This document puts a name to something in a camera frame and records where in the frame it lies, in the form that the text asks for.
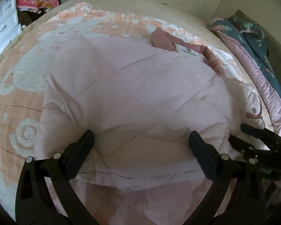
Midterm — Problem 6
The dark chair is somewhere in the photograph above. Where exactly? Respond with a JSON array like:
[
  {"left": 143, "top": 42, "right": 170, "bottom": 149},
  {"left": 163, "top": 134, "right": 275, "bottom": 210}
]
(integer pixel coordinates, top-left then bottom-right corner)
[{"left": 20, "top": 0, "right": 61, "bottom": 28}]

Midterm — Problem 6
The pink printed cloth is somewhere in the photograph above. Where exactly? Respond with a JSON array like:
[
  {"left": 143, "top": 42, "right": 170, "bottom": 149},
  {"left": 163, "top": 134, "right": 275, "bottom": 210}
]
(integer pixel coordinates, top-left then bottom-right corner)
[{"left": 16, "top": 0, "right": 60, "bottom": 14}]

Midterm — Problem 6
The white drawer chest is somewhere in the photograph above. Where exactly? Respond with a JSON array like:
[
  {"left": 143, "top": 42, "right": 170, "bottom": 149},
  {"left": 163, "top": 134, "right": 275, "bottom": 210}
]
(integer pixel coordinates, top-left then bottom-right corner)
[{"left": 0, "top": 0, "right": 23, "bottom": 59}]

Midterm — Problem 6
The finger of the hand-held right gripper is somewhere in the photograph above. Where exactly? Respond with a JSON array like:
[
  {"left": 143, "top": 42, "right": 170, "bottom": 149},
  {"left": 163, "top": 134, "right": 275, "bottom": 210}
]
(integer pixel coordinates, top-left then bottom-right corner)
[
  {"left": 228, "top": 135, "right": 258, "bottom": 157},
  {"left": 241, "top": 123, "right": 281, "bottom": 149}
]

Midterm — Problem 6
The pink quilted jacket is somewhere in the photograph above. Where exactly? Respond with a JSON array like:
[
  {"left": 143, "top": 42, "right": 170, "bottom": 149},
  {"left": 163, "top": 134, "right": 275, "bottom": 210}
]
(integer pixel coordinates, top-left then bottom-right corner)
[{"left": 35, "top": 28, "right": 264, "bottom": 225}]

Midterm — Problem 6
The teal floral quilt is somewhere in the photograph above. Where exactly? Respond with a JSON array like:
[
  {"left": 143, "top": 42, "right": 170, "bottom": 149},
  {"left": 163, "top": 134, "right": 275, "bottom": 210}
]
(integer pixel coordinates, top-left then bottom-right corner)
[{"left": 206, "top": 16, "right": 281, "bottom": 137}]

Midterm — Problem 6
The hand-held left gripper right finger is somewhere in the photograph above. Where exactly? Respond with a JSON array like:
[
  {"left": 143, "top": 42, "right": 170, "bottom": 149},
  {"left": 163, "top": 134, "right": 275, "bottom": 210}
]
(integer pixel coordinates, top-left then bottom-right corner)
[{"left": 188, "top": 131, "right": 267, "bottom": 225}]

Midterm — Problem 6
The orange checked blanket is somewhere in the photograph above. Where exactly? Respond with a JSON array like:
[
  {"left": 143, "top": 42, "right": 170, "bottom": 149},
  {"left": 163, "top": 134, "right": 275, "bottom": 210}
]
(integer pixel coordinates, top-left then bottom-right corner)
[{"left": 0, "top": 2, "right": 260, "bottom": 225}]

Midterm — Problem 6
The beige bed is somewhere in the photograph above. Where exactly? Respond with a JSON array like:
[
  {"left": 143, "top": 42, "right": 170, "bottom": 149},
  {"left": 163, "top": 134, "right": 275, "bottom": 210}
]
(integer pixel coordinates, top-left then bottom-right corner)
[{"left": 0, "top": 0, "right": 281, "bottom": 146}]

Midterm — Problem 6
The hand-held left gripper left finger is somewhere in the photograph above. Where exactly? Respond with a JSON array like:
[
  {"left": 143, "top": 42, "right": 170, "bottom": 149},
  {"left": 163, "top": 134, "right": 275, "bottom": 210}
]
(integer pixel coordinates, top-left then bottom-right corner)
[{"left": 15, "top": 130, "right": 95, "bottom": 225}]

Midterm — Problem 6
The green padded headboard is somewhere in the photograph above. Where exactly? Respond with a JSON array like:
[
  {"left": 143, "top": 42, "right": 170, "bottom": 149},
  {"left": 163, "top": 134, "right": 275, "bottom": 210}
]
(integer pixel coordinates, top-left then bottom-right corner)
[{"left": 234, "top": 9, "right": 281, "bottom": 94}]

